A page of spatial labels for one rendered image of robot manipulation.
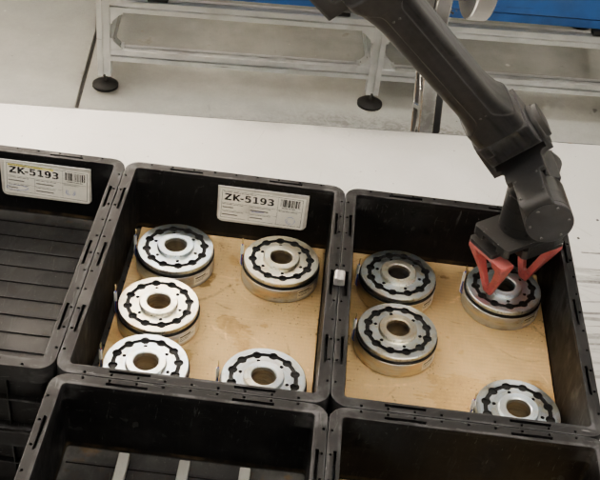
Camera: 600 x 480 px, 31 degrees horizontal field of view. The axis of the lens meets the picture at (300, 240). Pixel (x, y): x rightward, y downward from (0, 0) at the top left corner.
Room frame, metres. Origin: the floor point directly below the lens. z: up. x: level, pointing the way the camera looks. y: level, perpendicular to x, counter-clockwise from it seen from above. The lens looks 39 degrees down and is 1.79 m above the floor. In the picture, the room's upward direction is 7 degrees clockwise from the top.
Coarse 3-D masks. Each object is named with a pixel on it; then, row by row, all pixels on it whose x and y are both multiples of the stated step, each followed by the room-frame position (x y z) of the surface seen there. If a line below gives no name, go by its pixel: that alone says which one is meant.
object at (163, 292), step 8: (144, 296) 0.99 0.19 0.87; (152, 296) 0.99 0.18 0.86; (168, 296) 0.99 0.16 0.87; (176, 296) 1.00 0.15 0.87; (144, 304) 0.97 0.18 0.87; (176, 304) 0.98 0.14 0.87; (144, 312) 0.96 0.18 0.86; (152, 312) 0.96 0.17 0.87; (160, 312) 0.96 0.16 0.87; (168, 312) 0.96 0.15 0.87
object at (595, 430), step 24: (360, 192) 1.18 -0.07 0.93; (384, 192) 1.18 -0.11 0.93; (576, 288) 1.03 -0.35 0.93; (336, 312) 0.93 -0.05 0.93; (576, 312) 0.99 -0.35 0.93; (336, 336) 0.89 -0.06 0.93; (576, 336) 0.94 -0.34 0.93; (336, 360) 0.86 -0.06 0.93; (336, 384) 0.82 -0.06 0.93; (336, 408) 0.79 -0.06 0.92; (360, 408) 0.79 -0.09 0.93; (384, 408) 0.79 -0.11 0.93; (408, 408) 0.80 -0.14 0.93; (432, 408) 0.80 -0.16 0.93; (576, 432) 0.79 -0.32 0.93
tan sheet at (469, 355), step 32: (352, 256) 1.16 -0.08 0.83; (352, 288) 1.09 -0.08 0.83; (448, 288) 1.12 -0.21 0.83; (352, 320) 1.03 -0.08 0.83; (448, 320) 1.05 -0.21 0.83; (352, 352) 0.97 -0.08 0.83; (448, 352) 0.99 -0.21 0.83; (480, 352) 1.00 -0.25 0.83; (512, 352) 1.01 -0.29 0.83; (544, 352) 1.01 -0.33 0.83; (352, 384) 0.92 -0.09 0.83; (384, 384) 0.92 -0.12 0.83; (416, 384) 0.93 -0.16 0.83; (448, 384) 0.94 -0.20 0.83; (480, 384) 0.94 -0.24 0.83; (544, 384) 0.96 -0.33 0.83
